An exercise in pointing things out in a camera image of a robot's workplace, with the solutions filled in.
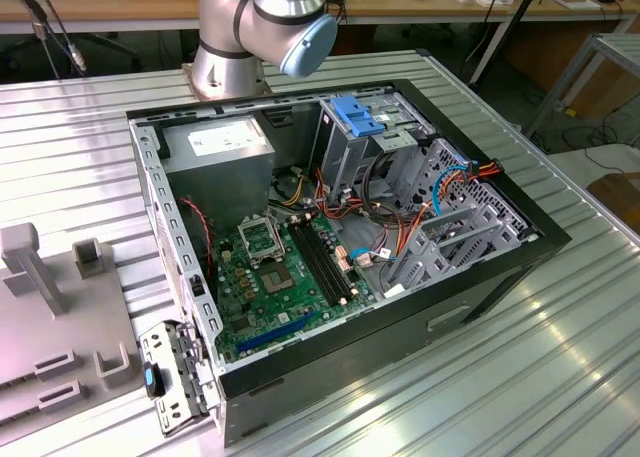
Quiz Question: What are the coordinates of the orange red power wire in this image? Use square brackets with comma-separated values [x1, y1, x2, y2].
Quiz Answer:
[392, 159, 506, 258]

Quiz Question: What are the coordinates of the grey disk bay cage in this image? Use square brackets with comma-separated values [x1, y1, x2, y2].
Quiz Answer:
[382, 136, 544, 301]

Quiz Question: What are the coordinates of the black RAM slot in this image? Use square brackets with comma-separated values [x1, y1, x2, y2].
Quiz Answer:
[299, 218, 354, 301]
[287, 220, 337, 306]

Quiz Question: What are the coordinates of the metal socket cover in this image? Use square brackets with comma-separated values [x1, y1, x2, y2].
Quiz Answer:
[238, 215, 287, 267]

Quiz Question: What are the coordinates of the grey optical drive cage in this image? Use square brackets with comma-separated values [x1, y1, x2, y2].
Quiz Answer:
[309, 89, 436, 193]

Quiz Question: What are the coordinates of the CPU socket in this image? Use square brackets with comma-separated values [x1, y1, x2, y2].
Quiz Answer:
[257, 261, 296, 296]

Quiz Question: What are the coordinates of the green motherboard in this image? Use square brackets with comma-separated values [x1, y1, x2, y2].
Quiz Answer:
[212, 214, 379, 363]

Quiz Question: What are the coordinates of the grey power supply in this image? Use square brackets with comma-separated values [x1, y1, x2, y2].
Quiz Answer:
[160, 118, 276, 233]

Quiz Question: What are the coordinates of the blue drive latch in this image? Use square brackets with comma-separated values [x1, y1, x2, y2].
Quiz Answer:
[329, 95, 386, 138]

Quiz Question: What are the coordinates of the blue expansion slot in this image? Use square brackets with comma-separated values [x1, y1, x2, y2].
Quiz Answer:
[235, 310, 317, 356]

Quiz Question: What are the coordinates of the black open PC case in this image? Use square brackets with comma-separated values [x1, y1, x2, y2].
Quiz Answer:
[124, 78, 574, 448]

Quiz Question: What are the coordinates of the black blue latch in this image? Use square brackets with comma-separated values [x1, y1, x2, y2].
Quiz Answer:
[143, 360, 167, 399]

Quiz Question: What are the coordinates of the grey metal slot retainer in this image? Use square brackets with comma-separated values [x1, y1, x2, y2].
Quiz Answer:
[138, 319, 221, 438]

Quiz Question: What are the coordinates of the grey parts rack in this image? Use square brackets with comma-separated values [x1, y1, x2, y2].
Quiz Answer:
[0, 221, 146, 443]

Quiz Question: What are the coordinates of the wooden desk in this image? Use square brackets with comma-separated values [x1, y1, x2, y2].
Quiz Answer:
[0, 0, 640, 34]

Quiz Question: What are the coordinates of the brown cardboard box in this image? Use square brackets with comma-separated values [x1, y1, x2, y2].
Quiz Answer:
[587, 172, 640, 228]

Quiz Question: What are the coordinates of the yellow wire bundle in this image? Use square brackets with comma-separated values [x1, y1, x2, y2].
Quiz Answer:
[279, 169, 307, 207]

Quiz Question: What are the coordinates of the black cable loop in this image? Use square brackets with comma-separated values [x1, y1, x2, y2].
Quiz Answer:
[362, 151, 401, 213]

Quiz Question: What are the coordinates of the red black fan wire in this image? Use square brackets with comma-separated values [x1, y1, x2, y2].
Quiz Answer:
[178, 196, 216, 278]

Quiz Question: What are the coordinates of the blue data wire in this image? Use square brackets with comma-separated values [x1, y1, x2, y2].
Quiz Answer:
[432, 164, 474, 217]

